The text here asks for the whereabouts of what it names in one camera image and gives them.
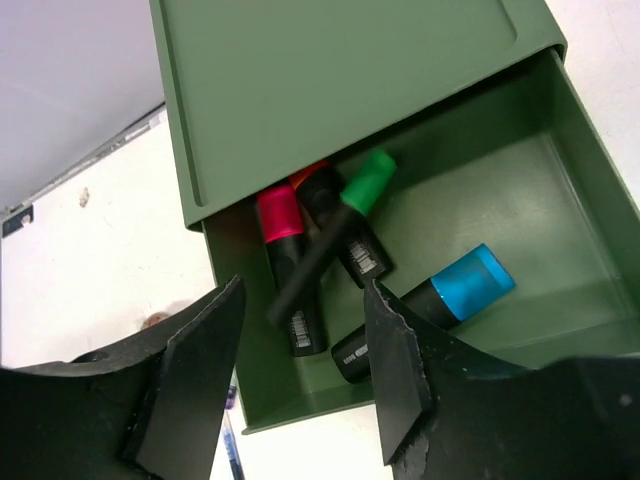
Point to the purple pen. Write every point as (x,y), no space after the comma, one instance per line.
(232,391)

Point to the orange highlighter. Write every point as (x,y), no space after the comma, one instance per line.
(361,253)

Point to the green drawer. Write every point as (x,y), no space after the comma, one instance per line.
(513,162)

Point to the small white scrap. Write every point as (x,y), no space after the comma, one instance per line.
(84,197)

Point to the pink highlighter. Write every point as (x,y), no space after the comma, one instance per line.
(285,239)

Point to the blue highlighter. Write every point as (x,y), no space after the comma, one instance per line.
(450,297)

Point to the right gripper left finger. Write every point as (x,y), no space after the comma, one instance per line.
(176,430)

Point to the green drawer cabinet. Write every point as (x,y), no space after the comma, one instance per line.
(256,90)

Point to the green highlighter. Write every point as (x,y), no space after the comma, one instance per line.
(361,195)

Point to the blue pen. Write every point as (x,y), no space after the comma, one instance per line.
(229,442)

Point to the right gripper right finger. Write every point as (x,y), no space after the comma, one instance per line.
(401,391)

